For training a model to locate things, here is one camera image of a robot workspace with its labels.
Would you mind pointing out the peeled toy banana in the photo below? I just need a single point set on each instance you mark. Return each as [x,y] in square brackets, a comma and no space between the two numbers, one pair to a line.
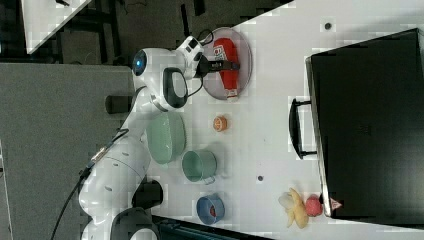
[294,208]

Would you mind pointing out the grey round plate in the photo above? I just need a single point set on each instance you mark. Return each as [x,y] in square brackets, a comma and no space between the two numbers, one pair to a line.
[212,81]

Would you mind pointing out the green oval colander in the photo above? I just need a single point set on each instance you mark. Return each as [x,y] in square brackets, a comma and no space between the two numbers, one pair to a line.
[166,137]

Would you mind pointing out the red plush ketchup bottle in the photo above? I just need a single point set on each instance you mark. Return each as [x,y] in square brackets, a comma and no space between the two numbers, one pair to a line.
[226,52]

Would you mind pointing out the orange slice toy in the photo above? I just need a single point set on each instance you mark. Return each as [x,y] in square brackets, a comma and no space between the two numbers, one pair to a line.
[220,123]

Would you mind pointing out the black cylinder post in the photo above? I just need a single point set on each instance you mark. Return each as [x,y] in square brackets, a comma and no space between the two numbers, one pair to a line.
[148,195]
[118,104]

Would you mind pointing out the red toy strawberry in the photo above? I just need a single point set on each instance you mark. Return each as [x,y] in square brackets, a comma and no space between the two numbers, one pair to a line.
[212,211]

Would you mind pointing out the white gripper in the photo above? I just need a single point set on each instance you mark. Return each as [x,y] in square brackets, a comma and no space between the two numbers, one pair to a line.
[192,50]

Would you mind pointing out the green mug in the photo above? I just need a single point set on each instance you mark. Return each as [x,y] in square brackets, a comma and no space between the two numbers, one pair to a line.
[199,165]

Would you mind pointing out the silver toaster oven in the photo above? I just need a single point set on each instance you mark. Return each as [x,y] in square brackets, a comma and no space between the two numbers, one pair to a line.
[367,107]

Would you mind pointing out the blue bowl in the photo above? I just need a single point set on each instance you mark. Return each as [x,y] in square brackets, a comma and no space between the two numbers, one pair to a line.
[203,205]

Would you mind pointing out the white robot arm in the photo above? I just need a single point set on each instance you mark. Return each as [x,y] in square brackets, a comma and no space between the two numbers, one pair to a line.
[113,175]

